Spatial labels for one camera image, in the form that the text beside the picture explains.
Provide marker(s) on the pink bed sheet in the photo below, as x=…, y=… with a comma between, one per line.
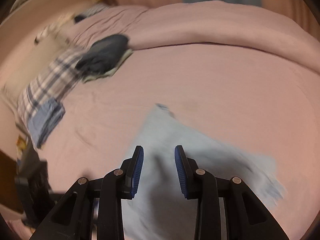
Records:
x=236, y=111

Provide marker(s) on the light blue strawberry pants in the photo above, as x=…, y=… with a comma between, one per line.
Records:
x=163, y=208

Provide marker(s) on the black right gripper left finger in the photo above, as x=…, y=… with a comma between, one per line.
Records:
x=95, y=203

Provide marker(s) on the pink folded duvet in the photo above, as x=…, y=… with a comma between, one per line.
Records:
x=202, y=22

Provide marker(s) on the striped blue pillow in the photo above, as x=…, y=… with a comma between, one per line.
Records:
x=90, y=12

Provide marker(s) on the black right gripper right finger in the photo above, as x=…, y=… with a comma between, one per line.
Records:
x=246, y=216

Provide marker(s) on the plaid pillow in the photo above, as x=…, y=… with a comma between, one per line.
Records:
x=54, y=81

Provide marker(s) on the dark blue folded jeans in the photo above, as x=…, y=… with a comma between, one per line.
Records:
x=103, y=55

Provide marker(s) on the white plush toy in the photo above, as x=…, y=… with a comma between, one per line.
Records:
x=51, y=29

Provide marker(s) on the light blue folded jeans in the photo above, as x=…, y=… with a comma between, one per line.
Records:
x=42, y=123

